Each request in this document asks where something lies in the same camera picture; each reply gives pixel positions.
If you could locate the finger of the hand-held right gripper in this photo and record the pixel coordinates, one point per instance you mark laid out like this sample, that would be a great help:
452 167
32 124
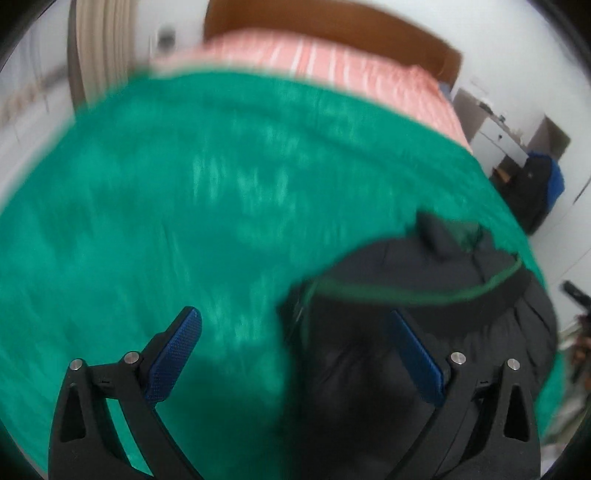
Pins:
577 295

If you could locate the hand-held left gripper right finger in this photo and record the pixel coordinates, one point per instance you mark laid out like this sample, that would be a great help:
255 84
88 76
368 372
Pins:
418 355

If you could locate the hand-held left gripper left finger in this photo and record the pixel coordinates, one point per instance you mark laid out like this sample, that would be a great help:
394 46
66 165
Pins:
173 353

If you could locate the black puffer jacket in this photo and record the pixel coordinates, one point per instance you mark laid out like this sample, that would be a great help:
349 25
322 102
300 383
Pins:
415 286

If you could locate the black coat on chair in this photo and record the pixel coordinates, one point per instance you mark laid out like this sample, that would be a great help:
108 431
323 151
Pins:
531 194

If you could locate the blue garment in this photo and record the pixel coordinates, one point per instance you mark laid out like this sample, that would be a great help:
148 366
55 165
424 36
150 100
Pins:
556 180

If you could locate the green plush blanket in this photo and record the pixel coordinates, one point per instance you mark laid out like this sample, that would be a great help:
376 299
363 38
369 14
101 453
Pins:
161 207

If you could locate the white desk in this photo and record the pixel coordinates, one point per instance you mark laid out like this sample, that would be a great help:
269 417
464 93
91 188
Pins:
494 134

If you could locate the white low cabinet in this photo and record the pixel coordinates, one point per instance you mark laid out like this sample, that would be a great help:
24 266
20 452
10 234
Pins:
27 134

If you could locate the pink striped bedsheet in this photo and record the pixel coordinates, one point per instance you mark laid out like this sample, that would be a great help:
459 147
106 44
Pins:
323 60

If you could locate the beige curtain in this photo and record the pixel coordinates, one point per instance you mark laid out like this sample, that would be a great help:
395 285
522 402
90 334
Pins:
106 46

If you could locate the white sheer curtain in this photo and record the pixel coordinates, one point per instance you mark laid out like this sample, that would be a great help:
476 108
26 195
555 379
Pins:
41 50

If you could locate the wooden headboard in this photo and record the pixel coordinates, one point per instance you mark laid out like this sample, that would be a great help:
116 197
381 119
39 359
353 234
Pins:
369 27

